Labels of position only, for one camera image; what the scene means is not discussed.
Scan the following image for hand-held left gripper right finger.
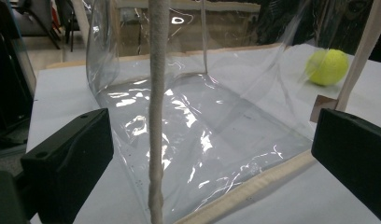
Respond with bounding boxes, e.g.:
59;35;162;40
310;107;381;224

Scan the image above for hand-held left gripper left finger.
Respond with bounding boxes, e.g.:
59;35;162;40
20;107;115;224

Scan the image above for yellow-green tennis ball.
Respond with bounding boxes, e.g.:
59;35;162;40
304;49;350;87

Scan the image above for clear plastic tote bag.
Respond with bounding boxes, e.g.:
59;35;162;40
85;0;381;224

